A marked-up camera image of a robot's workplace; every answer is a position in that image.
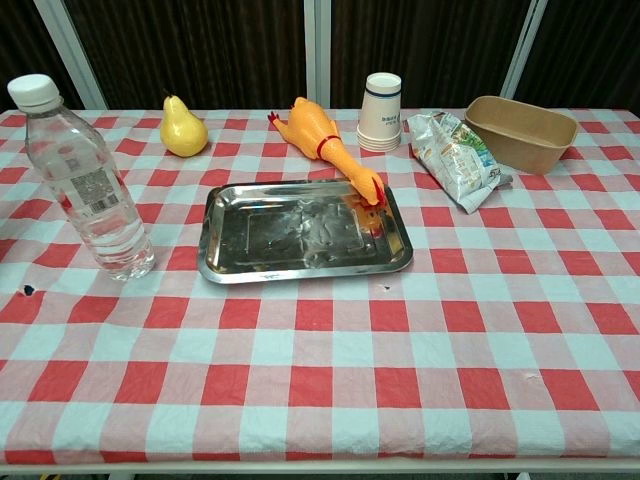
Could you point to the transparent plastic water bottle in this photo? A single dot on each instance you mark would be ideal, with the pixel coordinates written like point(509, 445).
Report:
point(100, 200)

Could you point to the rectangular metal tray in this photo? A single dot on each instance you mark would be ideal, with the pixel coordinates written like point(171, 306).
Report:
point(300, 235)

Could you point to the white paper cup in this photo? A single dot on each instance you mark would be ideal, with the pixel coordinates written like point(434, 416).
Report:
point(380, 148)
point(380, 139)
point(380, 143)
point(381, 107)

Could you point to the red white checked tablecloth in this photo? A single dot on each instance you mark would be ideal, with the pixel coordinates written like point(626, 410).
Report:
point(320, 350)

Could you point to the orange rubber chicken toy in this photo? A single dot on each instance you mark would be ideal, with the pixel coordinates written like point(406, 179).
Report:
point(320, 130)

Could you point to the crumpled silver snack bag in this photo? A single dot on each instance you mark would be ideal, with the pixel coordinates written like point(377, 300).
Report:
point(457, 160)

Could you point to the yellow pear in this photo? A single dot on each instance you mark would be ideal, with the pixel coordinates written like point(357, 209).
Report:
point(182, 132)

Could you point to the brown paper food box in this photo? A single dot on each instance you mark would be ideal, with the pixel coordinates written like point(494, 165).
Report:
point(520, 145)

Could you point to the white upright frame post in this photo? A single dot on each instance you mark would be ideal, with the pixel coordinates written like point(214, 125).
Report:
point(318, 50)

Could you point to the white slanted frame post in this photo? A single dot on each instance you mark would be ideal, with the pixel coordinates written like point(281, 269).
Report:
point(75, 55)
point(522, 50)

